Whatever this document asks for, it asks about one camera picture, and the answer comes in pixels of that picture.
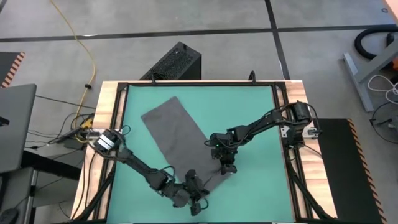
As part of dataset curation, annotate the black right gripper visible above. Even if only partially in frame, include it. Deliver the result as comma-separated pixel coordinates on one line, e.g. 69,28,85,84
211,146,239,175

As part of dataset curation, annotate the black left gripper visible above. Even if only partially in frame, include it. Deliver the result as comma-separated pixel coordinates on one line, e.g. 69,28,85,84
185,169,210,216

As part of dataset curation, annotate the grey terry towel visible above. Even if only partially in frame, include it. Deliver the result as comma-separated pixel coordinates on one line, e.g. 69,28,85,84
141,96,233,193

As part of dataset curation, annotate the teal table mat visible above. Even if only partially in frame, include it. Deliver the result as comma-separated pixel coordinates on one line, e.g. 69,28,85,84
107,85,295,223

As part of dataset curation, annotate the large black striped floor mat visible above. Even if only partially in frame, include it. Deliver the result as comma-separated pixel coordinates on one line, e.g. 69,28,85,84
313,117,388,224

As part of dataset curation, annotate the black computer tower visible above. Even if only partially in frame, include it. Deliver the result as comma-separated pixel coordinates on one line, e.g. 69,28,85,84
139,41,202,81

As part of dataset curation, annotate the black power strip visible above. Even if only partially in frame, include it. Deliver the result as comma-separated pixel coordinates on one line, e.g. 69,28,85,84
49,126,100,144

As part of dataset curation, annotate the grey metal desk leg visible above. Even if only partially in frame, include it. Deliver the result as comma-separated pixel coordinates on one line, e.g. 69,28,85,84
343,46,398,113

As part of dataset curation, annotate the small black striped floor mat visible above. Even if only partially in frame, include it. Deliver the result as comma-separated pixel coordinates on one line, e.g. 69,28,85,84
0,52,25,88

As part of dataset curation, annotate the black table frame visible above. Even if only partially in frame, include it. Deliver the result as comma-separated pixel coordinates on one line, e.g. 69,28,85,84
73,81,338,224

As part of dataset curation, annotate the yellow cable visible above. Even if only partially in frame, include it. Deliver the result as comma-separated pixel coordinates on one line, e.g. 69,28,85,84
49,0,96,144

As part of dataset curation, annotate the black vacuum hose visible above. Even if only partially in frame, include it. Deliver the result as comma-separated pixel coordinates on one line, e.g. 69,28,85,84
354,24,398,60

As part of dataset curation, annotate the white cable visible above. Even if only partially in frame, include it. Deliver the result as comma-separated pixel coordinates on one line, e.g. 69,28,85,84
368,73,398,105

